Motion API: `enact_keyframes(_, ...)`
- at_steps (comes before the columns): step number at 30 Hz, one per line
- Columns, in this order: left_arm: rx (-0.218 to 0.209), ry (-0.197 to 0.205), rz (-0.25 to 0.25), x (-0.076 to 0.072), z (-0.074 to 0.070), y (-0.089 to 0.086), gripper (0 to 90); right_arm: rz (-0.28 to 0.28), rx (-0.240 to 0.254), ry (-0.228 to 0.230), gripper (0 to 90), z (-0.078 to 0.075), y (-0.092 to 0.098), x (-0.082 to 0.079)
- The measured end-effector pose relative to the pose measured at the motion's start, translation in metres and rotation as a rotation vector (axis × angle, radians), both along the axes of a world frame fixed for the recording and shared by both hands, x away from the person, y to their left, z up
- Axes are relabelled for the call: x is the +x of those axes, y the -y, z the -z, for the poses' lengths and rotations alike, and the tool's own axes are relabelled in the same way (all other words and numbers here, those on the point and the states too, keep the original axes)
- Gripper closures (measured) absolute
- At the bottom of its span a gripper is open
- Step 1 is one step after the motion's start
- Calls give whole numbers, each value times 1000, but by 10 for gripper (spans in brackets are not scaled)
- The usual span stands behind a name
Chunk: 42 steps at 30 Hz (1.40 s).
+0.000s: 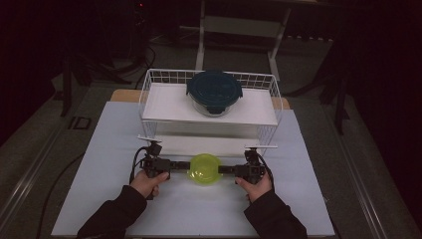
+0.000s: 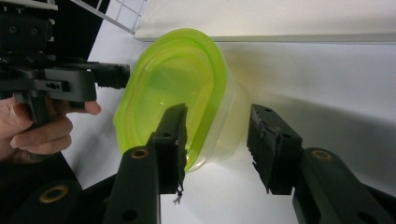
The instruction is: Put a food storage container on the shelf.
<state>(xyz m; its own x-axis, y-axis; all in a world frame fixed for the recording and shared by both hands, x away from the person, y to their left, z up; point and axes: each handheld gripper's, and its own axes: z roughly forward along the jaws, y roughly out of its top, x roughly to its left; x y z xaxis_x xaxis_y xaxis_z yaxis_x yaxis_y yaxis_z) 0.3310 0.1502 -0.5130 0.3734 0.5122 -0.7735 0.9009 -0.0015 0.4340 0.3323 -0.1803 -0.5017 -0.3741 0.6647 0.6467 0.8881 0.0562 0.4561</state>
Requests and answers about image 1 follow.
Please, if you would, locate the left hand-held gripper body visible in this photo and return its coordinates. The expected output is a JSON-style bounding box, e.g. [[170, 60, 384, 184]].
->
[[133, 133, 173, 201]]

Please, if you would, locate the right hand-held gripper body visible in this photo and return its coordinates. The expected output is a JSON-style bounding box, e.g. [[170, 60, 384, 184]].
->
[[233, 143, 279, 185]]

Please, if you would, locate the green plastic container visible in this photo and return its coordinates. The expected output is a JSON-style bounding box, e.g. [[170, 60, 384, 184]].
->
[[185, 152, 223, 186]]

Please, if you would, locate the white wire shelf rack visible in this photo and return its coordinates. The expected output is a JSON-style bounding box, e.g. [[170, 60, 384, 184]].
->
[[138, 68, 284, 158]]

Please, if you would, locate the glass container with dark blue lid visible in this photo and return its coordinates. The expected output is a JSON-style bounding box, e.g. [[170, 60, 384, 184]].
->
[[185, 69, 244, 119]]

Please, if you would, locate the person's right hand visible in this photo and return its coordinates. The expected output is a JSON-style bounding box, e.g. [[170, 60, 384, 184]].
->
[[234, 171, 274, 204]]

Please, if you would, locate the person's left hand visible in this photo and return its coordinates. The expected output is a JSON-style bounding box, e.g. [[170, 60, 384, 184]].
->
[[129, 169, 170, 200]]

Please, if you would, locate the white table mat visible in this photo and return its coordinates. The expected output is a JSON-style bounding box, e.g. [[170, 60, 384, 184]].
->
[[51, 101, 336, 237]]

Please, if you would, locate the wooden table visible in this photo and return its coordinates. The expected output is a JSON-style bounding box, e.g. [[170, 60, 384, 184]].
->
[[109, 89, 292, 111]]

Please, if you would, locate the black stand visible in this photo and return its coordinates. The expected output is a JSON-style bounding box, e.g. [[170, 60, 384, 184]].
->
[[59, 54, 96, 118], [316, 64, 351, 135]]

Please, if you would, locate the dark equipment tower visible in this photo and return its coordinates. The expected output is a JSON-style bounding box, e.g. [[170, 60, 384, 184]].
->
[[131, 0, 151, 46]]

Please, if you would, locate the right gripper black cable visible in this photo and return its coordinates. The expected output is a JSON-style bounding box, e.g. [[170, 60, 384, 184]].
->
[[258, 152, 277, 193]]

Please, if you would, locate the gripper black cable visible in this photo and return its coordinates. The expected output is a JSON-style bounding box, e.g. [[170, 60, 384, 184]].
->
[[129, 146, 149, 184], [258, 152, 277, 193]]

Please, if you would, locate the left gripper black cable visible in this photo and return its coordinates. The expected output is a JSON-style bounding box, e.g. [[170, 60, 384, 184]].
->
[[129, 146, 149, 184]]

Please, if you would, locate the black rectangular floor frame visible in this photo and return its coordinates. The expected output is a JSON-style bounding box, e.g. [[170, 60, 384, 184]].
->
[[68, 116, 93, 131]]

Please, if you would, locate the black cable bundle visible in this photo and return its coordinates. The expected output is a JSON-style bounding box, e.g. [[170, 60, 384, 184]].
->
[[108, 45, 157, 89]]

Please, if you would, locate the black floor cable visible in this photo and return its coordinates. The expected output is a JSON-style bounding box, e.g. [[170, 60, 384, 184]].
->
[[35, 151, 87, 239]]

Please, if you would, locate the metal floor rail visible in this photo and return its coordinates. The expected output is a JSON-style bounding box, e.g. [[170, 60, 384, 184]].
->
[[327, 108, 390, 239], [0, 127, 66, 222]]

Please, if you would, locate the white metal stand frame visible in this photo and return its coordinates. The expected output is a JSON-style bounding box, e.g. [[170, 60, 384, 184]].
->
[[194, 0, 293, 83]]

